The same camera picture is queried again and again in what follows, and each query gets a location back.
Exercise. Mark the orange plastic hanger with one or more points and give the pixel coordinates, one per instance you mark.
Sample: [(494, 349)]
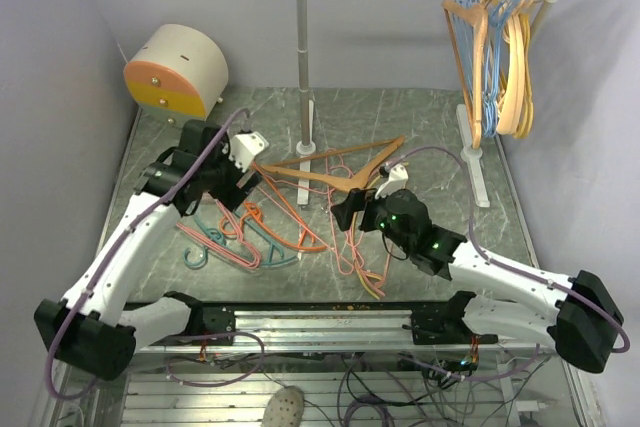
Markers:
[(308, 240)]

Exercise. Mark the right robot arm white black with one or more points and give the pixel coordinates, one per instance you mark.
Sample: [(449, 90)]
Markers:
[(573, 315)]

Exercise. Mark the hung blue hangers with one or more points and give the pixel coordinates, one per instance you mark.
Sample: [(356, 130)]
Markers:
[(491, 63)]

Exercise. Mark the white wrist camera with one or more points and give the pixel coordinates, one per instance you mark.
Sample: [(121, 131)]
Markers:
[(394, 179), (245, 147)]

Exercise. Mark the hung beige hangers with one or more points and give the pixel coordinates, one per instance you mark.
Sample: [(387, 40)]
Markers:
[(512, 8)]

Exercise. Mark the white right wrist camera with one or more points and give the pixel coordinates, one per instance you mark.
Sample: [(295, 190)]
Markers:
[(394, 179)]

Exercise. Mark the hung yellow hangers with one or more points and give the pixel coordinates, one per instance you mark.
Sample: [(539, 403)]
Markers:
[(515, 104)]

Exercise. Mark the metal clothes rack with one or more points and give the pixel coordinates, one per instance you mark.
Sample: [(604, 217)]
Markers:
[(471, 152)]

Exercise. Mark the white perforated shoe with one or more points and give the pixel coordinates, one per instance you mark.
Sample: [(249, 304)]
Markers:
[(284, 409)]

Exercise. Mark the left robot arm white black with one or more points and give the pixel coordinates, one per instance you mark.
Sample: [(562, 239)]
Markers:
[(89, 328)]

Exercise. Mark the teal plastic hanger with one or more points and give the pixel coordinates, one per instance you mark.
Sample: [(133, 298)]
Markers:
[(275, 255)]

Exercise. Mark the aluminium mounting rail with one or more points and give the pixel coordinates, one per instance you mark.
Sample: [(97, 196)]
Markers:
[(360, 327)]

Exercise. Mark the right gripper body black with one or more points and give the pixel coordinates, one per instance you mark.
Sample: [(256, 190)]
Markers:
[(375, 215)]

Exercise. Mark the round beige drawer box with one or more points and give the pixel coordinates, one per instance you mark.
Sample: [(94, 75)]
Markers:
[(179, 74)]

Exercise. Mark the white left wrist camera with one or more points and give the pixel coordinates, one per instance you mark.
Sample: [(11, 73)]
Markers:
[(245, 147)]

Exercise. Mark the pink plastic curved hanger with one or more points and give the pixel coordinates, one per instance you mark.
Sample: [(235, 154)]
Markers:
[(384, 275)]

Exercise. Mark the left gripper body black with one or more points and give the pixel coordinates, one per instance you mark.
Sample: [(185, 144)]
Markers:
[(222, 179)]

